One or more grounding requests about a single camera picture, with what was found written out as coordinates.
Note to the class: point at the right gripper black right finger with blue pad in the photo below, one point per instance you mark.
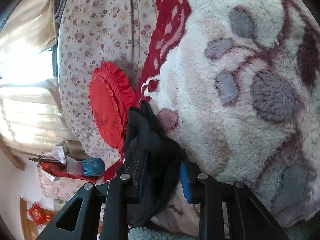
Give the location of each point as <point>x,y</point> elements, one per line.
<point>232,207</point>

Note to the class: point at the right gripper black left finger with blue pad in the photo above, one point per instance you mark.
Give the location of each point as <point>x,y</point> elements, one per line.
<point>79,218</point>

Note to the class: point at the black pants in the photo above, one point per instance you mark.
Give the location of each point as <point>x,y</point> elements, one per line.
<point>145,134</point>

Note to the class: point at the red hanging bag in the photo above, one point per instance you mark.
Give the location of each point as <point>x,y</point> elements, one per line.
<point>59,170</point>

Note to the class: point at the blue plastic bag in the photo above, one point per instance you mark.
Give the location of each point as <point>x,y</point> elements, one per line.
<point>93,167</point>

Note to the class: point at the teal fluffy rug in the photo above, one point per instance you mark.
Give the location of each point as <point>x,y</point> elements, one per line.
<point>143,233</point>

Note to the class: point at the clear plastic bag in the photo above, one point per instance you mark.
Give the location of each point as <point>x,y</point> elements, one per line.
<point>61,153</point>

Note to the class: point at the red heart ruffled cushion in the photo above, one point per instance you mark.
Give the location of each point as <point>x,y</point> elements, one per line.
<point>111,95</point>

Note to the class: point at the white red plush blanket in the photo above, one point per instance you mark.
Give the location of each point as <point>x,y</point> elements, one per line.
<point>236,84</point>

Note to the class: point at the floral patterned quilt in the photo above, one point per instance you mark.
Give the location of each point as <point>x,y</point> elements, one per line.
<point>91,33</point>

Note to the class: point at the grey folded cloth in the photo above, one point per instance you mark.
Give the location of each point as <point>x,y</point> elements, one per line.
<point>58,8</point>

